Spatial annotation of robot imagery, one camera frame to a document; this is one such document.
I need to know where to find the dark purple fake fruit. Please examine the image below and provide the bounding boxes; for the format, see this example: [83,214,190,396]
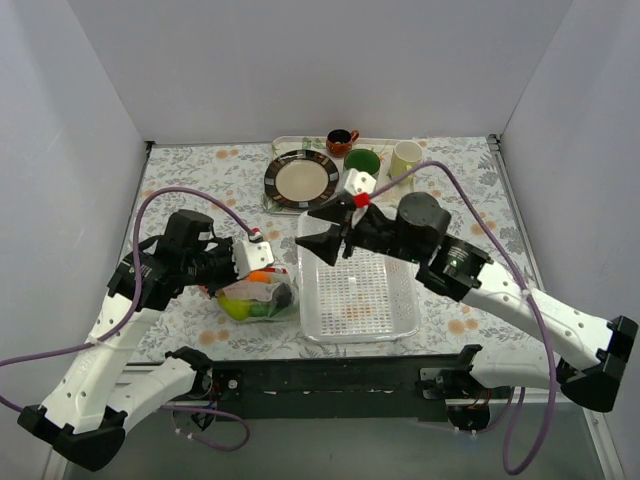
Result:
[271,283,295,309]

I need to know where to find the green fake pear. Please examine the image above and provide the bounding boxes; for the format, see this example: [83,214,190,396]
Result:
[217,295,254,322]

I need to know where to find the white plastic basket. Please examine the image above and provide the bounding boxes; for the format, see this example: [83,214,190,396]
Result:
[297,208,422,344]

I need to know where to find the clear zip top bag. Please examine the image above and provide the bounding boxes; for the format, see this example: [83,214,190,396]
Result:
[201,266,299,323]

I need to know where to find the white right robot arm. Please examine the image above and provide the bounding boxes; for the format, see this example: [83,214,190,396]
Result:
[295,193,638,413]

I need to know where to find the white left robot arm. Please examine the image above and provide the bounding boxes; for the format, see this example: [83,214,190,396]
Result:
[18,210,272,472]

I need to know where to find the dark rimmed beige plate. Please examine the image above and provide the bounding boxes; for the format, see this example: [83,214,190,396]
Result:
[263,149,340,210]

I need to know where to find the floral mug green inside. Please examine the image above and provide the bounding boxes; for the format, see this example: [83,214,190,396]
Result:
[343,149,381,178]

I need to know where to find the small brown cup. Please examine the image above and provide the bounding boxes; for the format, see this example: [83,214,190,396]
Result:
[326,129,360,157]

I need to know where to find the pale yellow mug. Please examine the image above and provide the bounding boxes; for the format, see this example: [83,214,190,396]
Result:
[388,140,423,180]

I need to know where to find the floral tablecloth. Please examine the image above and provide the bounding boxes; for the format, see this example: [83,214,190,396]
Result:
[132,137,542,363]

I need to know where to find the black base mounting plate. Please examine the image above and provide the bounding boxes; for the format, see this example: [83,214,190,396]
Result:
[154,357,519,424]

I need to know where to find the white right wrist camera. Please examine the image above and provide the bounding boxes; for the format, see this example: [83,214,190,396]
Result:
[338,168,377,196]

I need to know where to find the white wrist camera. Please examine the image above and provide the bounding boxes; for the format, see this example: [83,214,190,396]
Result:
[338,168,377,196]
[232,240,275,279]

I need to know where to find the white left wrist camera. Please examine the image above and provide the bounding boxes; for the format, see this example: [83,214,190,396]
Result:
[232,240,275,279]

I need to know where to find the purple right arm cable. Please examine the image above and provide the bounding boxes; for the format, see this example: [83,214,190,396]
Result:
[369,160,559,475]

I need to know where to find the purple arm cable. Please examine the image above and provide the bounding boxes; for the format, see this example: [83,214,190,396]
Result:
[369,160,559,475]
[0,187,261,454]

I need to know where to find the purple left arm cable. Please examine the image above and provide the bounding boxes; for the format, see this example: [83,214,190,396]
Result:
[0,187,261,454]

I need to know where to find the aluminium frame rail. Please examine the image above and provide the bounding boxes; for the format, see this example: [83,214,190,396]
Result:
[62,362,599,406]

